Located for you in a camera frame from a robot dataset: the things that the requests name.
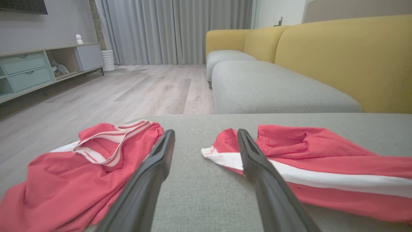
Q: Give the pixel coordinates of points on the yellow sofa end backrest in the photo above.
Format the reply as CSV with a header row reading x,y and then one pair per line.
x,y
225,40

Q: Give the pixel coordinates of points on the small grey sofa seat cushion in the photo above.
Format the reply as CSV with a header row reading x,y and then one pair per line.
x,y
225,56

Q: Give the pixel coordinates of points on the grey pleated curtain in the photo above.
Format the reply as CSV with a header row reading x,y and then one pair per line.
x,y
161,29

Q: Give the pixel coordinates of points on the small white and black gadget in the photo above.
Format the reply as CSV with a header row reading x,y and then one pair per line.
x,y
280,22

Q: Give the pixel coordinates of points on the black wall television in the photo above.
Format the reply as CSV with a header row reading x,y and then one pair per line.
x,y
22,5

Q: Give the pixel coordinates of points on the soft toy in cabinet shelf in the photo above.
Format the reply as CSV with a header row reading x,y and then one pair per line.
x,y
59,69

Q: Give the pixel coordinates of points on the small white figurine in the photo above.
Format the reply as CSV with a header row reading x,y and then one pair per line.
x,y
79,38

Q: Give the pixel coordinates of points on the grey and mint TV cabinet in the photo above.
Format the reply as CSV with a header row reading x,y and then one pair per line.
x,y
29,74

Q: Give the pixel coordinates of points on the white ribbed floor vase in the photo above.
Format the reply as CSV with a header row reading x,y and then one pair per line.
x,y
108,61

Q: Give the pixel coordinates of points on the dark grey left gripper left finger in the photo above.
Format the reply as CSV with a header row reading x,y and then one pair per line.
x,y
145,187

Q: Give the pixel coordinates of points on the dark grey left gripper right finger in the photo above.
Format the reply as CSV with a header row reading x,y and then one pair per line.
x,y
267,190

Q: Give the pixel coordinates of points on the red garment with white stripes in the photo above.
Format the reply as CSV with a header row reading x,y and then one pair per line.
x,y
64,187

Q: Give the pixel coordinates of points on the brown wooden pillar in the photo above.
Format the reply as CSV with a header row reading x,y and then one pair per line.
x,y
96,25

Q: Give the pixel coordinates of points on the beige upholstered panel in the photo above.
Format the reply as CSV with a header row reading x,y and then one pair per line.
x,y
354,9

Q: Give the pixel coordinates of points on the large grey sofa seat cushion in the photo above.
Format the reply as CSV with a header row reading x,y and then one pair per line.
x,y
206,180

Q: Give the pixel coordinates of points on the wide yellow sofa backrest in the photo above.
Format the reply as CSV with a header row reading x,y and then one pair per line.
x,y
347,61

